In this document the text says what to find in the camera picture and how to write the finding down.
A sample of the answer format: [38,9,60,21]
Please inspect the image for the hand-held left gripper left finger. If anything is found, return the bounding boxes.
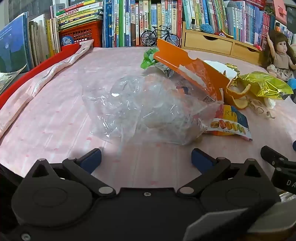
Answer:
[25,148,116,197]

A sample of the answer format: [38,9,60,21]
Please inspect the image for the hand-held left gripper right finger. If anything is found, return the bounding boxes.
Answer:
[177,148,267,197]

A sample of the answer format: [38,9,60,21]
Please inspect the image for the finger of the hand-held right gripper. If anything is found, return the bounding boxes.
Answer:
[260,146,290,168]

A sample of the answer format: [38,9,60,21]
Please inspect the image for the clear plastic bag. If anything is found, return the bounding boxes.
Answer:
[81,75,225,145]

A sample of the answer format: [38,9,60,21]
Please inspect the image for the orange cardboard box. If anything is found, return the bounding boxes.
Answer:
[153,38,230,102]

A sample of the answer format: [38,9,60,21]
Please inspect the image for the row of thick leaning books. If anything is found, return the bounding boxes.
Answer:
[0,11,61,73]

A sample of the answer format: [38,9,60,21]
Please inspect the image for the row of small pastel books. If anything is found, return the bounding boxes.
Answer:
[182,0,276,47]

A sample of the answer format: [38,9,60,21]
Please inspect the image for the row of tall colourful books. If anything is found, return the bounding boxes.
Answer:
[102,0,184,48]

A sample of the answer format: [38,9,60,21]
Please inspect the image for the stack of flat-lying books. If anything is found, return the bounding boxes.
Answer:
[50,0,104,30]

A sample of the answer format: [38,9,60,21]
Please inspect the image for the macaron print snack packet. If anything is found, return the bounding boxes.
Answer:
[205,105,253,141]

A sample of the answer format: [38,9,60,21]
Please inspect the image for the clear crumpled wrapper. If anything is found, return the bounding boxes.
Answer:
[245,97,276,119]

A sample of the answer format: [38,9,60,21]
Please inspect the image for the pink bed sheet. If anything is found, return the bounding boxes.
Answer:
[0,46,296,204]

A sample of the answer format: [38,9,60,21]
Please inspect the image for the orange peel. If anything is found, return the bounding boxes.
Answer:
[225,83,252,110]

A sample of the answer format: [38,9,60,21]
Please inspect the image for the yellow foil bag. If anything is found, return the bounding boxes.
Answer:
[239,72,294,100]

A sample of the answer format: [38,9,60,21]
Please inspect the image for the blue cat plush toy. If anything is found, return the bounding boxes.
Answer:
[287,78,296,103]

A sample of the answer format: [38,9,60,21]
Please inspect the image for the gold foil wrapper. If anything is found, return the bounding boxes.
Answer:
[225,63,241,78]

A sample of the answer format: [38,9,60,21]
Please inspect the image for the white paper sheet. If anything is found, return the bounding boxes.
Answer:
[203,60,238,80]

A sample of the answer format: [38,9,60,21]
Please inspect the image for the pink folded cloth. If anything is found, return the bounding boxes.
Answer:
[0,39,95,139]

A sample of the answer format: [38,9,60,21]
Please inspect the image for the silver white wrapper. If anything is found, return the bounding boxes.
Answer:
[155,62,174,78]

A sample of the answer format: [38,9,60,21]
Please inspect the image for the long-haired doll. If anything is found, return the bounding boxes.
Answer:
[259,31,296,81]

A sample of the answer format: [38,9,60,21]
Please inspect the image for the red plush blanket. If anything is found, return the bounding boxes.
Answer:
[0,43,80,109]

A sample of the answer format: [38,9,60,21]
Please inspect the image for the green crumpled wrapper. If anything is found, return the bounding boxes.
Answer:
[141,47,160,69]

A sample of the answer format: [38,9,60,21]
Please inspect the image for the open magazine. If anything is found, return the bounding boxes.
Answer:
[0,64,28,94]

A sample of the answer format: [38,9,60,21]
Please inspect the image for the wooden drawer organizer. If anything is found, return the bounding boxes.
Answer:
[181,21,263,59]

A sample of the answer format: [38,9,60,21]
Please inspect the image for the blue round card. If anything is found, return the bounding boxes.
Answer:
[60,36,75,47]

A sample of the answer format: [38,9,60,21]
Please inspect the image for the red plastic crate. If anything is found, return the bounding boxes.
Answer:
[59,20,103,48]

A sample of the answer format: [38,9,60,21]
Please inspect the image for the black model bicycle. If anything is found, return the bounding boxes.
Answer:
[141,25,180,47]

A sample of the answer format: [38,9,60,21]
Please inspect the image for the blue yarn ball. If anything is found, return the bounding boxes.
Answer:
[200,23,215,35]

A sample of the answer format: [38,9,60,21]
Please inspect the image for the pink storage box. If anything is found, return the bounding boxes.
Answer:
[273,0,287,26]

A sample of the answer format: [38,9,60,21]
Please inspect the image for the red plastic basket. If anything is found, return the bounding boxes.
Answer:
[240,0,266,10]

